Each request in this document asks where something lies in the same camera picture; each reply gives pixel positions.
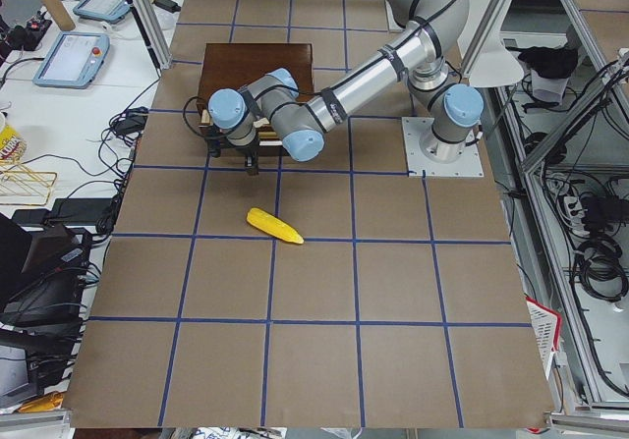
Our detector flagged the white lamp shade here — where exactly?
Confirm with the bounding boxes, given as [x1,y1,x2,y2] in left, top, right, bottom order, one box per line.
[459,0,524,88]

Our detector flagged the black laptop computer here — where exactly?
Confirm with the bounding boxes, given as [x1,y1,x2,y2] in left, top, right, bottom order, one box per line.
[1,216,91,327]

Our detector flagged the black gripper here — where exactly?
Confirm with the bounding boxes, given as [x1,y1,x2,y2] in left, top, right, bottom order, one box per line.
[208,134,259,176]

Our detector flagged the orange yellow tool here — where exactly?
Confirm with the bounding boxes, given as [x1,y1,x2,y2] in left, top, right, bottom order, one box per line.
[17,391,65,413]

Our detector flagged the near blue teach pendant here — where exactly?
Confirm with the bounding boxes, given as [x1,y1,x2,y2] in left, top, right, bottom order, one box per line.
[32,32,110,89]

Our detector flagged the yellow corn cob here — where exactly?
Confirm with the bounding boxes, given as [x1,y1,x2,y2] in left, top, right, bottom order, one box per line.
[246,207,304,245]

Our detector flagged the far blue teach pendant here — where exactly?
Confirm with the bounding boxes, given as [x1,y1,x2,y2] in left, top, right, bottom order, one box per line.
[73,0,130,24]

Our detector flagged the white power strip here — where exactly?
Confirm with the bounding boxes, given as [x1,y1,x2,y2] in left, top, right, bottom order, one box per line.
[559,194,589,238]

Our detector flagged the dark brown wooden drawer box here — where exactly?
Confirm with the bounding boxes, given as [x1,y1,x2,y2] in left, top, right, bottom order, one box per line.
[197,43,315,114]

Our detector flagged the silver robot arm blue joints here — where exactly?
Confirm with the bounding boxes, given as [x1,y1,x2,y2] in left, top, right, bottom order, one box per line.
[207,0,484,162]

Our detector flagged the black power adapter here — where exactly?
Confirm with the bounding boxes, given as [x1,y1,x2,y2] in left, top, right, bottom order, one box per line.
[49,197,112,223]

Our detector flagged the yellow snack bag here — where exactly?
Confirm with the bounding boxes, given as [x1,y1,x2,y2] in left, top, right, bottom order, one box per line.
[0,113,27,164]

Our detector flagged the gold wire rack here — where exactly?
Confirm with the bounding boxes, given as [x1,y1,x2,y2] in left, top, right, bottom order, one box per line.
[1,162,58,206]

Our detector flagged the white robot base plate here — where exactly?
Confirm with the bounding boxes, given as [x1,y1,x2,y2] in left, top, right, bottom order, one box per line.
[401,117,484,178]

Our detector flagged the blue teach pendant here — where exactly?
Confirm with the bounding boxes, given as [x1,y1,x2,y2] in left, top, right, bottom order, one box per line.
[73,0,130,24]
[32,32,110,89]

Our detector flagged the aluminium frame post left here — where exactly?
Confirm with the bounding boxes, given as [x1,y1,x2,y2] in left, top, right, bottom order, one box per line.
[126,0,172,70]

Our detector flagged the white red plastic basket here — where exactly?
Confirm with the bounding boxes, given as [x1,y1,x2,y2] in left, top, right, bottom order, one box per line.
[526,297,562,378]

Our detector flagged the black cloth on cup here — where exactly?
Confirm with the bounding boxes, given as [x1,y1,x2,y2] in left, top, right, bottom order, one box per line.
[518,46,578,105]

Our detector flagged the aluminium frame rail right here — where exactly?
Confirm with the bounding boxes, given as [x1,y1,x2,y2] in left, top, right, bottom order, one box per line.
[560,0,628,67]

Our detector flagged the black red device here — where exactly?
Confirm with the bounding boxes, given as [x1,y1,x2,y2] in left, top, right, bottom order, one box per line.
[7,11,52,51]

